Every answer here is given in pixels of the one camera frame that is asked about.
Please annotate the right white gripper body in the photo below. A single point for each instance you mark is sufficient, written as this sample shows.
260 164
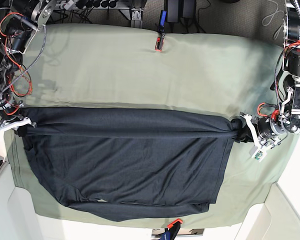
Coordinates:
16 124

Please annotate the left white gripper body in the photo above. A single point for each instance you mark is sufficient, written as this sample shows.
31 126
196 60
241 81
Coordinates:
265 131

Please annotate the dark long-sleeve T-shirt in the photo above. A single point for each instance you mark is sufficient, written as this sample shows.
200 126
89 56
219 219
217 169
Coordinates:
124 164

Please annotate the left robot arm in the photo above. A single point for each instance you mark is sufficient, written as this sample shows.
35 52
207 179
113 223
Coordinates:
283 117

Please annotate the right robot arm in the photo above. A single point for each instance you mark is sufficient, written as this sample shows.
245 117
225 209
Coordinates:
23 21

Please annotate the green table cloth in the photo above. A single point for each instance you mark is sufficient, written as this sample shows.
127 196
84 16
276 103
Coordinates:
103 66

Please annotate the top centre blue-orange clamp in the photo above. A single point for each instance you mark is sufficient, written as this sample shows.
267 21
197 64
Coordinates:
161 31

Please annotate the bottom orange-black clamp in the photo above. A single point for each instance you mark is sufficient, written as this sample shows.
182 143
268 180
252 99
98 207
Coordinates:
172 230

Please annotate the white power strip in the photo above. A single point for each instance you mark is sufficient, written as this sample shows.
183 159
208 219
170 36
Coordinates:
67 5

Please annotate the black power adapter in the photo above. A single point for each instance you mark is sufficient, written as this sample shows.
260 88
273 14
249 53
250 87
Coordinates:
177 9

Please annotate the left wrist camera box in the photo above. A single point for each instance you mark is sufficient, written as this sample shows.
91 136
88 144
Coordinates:
258 154

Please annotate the metal table bracket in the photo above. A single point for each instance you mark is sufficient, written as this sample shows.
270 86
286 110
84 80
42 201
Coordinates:
136 16

